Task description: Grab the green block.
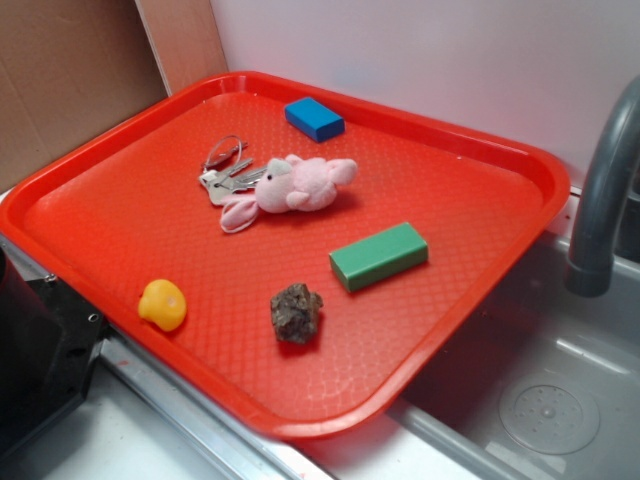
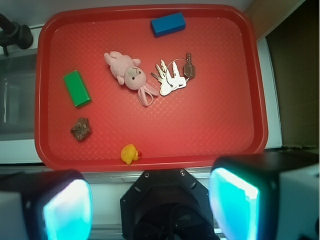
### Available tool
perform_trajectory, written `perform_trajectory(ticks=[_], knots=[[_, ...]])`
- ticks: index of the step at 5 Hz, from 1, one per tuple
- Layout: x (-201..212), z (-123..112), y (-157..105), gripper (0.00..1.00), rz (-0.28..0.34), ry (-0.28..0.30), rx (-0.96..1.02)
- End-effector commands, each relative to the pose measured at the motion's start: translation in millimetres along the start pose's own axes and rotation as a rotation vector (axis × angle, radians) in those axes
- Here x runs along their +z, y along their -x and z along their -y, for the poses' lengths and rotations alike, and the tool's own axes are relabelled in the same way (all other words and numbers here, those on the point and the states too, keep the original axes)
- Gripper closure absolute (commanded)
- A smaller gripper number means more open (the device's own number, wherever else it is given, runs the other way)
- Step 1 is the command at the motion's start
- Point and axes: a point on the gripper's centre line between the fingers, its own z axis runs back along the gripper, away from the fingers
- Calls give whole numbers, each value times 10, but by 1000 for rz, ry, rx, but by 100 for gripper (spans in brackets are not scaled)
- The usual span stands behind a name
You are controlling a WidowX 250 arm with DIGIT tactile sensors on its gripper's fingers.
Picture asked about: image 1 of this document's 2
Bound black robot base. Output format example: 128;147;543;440
1;253;105;459

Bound green rectangular block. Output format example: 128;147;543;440
329;223;429;292

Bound blue rectangular block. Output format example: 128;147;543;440
284;97;346;143

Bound red plastic tray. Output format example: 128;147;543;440
1;72;570;439

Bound pink plush bunny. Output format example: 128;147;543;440
220;154;358;234

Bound brown rock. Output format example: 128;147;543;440
270;283;324;345

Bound yellow rubber duck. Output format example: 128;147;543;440
138;279;187;332

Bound grey faucet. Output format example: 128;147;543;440
565;78;639;297

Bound grey plastic sink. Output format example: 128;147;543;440
299;230;640;480

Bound brown cardboard panel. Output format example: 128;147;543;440
1;1;227;191

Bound silver keys on ring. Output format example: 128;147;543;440
199;135;266;206

